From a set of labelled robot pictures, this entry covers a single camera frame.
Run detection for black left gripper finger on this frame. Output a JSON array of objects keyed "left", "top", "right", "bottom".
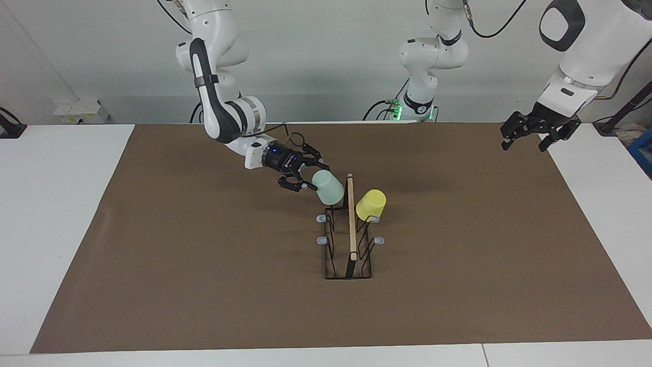
[
  {"left": 500, "top": 112, "right": 533, "bottom": 152},
  {"left": 538, "top": 117, "right": 582, "bottom": 153}
]

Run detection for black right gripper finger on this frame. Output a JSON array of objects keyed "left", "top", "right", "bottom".
[
  {"left": 298, "top": 143, "right": 331, "bottom": 172},
  {"left": 278, "top": 175, "right": 317, "bottom": 194}
]

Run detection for pale green plastic cup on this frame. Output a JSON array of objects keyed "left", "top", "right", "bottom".
[{"left": 312, "top": 170, "right": 345, "bottom": 206}]

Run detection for yellow plastic cup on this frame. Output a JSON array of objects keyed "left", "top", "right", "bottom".
[{"left": 356, "top": 190, "right": 387, "bottom": 222}]

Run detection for black stand pole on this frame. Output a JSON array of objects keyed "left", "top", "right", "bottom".
[{"left": 593, "top": 81, "right": 652, "bottom": 136}]

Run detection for white crumpled bag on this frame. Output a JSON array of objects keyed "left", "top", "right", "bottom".
[{"left": 615, "top": 124, "right": 643, "bottom": 146}]

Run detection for blue box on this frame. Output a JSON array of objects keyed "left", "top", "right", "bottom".
[{"left": 627, "top": 128, "right": 652, "bottom": 179}]

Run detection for brown table mat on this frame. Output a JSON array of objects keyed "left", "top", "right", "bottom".
[{"left": 30, "top": 121, "right": 652, "bottom": 354}]

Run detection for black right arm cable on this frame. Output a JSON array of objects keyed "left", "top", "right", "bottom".
[{"left": 155, "top": 0, "right": 307, "bottom": 152}]

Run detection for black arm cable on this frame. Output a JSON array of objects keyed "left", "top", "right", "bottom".
[
  {"left": 155, "top": 0, "right": 307, "bottom": 152},
  {"left": 461, "top": 0, "right": 652, "bottom": 101}
]

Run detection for black wire cup rack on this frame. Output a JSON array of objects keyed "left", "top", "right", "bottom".
[{"left": 316, "top": 173, "right": 385, "bottom": 280}]

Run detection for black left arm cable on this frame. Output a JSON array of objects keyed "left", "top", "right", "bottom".
[{"left": 461, "top": 0, "right": 652, "bottom": 101}]

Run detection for black base cables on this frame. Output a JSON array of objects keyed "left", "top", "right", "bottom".
[{"left": 363, "top": 76, "right": 411, "bottom": 121}]

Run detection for white wall socket box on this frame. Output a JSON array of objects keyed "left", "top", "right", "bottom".
[{"left": 53, "top": 99, "right": 110, "bottom": 124}]

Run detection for black clamp mount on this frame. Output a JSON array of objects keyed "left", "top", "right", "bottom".
[{"left": 0, "top": 107, "right": 27, "bottom": 139}]

